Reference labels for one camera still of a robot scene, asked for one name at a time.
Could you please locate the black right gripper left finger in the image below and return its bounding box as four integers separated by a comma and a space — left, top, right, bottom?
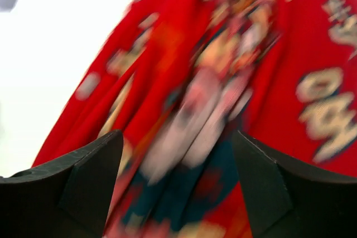
1, 130, 123, 237

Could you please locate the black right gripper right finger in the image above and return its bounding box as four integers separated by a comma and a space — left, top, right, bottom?
233, 132, 356, 238

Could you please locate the red printed pillowcase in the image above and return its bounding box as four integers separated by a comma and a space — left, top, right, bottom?
34, 0, 356, 237

